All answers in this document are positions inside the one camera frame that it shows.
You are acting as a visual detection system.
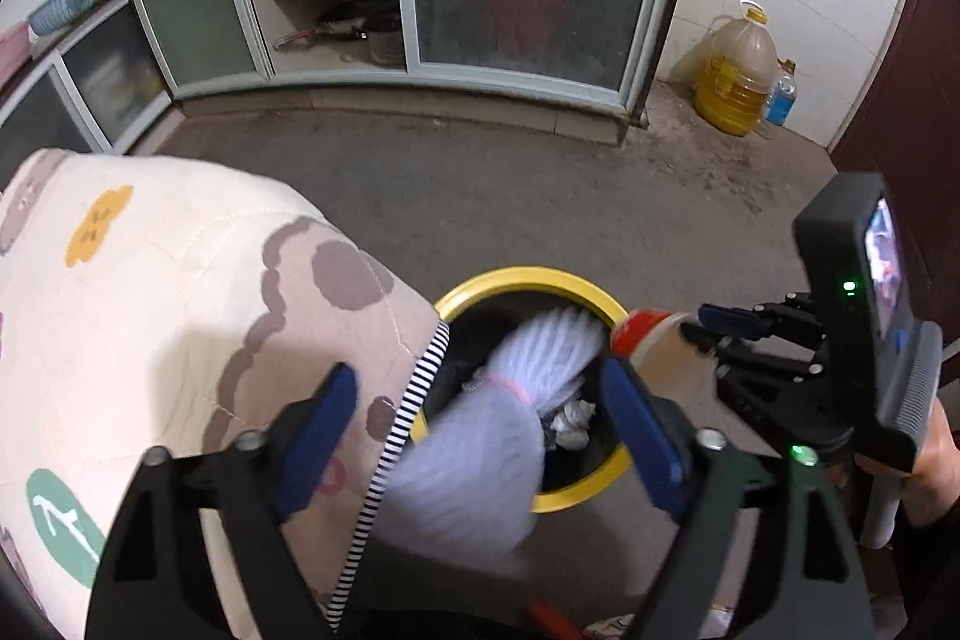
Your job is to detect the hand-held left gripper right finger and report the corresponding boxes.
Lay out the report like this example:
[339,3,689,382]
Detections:
[600,356,877,640]

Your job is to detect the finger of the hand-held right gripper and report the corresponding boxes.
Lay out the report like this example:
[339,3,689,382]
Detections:
[712,347,856,461]
[696,291,822,345]

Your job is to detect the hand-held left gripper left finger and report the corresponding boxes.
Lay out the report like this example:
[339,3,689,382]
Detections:
[84,362,359,640]

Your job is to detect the white bottle with red cap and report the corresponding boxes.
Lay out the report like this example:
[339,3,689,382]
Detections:
[611,308,722,402]

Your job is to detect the white fuzzy cloth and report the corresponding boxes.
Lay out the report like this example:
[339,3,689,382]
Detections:
[390,308,610,581]

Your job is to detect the yellow-rimmed black trash bin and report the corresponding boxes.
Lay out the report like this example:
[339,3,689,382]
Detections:
[411,266,635,512]

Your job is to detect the person's right forearm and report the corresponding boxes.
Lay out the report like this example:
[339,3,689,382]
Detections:
[885,520,960,640]

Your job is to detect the person's right hand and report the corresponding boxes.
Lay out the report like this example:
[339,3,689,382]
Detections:
[855,404,960,528]

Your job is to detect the crumpled paper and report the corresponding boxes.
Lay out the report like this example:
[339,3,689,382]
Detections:
[541,398,597,450]

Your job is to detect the white shoe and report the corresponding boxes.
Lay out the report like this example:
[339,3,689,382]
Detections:
[585,614,638,640]

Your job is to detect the cream cartoon printed blanket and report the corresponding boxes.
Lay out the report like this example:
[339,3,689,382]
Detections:
[0,149,451,640]

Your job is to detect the orange stick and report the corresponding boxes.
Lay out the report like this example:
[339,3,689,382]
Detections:
[529,599,582,640]

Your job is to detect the dark red door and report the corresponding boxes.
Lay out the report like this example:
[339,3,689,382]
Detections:
[829,0,960,326]

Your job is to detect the small blue-label water bottle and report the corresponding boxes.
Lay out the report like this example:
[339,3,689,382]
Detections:
[763,59,798,127]

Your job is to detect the large yellow oil bottle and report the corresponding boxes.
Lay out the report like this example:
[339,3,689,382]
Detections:
[694,0,781,137]

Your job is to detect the metal pot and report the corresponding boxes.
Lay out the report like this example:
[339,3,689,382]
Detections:
[366,29,406,70]

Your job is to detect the black frying pan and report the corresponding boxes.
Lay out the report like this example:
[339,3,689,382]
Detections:
[274,2,402,50]

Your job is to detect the pink basin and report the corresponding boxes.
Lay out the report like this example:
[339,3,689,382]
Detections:
[0,21,35,75]

